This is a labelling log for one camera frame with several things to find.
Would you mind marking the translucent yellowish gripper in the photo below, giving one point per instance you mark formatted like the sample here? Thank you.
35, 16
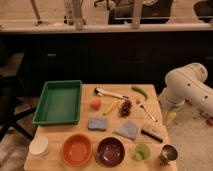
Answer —
168, 117

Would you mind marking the blue sponge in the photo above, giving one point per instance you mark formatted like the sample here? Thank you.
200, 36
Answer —
97, 124

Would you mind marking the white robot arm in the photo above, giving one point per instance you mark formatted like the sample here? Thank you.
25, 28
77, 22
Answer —
185, 83

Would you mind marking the metal cup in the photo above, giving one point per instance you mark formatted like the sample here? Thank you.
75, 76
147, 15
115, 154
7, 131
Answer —
168, 153

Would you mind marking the green plastic cup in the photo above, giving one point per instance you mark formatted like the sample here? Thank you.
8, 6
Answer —
141, 152

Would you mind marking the white paper cup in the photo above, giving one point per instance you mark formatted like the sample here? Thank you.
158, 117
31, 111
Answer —
39, 146

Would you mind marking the silver fork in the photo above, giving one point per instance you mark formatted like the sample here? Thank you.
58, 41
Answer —
140, 104

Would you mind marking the blue-grey folded cloth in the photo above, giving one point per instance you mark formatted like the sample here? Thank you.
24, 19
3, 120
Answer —
128, 130

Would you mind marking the dark grape bunch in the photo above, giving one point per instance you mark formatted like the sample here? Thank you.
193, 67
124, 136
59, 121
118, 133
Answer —
125, 108

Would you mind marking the green chili pepper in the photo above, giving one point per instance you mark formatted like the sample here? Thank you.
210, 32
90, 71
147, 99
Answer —
140, 90

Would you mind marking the yellow banana toy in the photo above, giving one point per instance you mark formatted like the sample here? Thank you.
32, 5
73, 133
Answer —
111, 107

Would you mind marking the dark purple bowl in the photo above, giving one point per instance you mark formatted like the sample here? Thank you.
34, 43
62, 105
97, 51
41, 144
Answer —
110, 152

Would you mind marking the red tomato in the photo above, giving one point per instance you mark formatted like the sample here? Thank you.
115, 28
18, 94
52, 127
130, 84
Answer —
95, 104

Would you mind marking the orange bowl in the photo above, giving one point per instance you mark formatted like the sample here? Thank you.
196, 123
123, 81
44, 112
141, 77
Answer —
76, 150

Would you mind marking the green plastic tray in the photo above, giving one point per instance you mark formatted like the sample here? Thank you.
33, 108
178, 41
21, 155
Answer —
59, 103

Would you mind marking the black office chair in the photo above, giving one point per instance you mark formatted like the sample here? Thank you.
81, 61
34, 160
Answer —
8, 99

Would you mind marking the black-handled brush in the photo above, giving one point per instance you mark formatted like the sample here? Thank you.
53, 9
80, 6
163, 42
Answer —
152, 132

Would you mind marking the white-handled ladle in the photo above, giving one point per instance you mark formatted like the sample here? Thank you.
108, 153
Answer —
102, 92

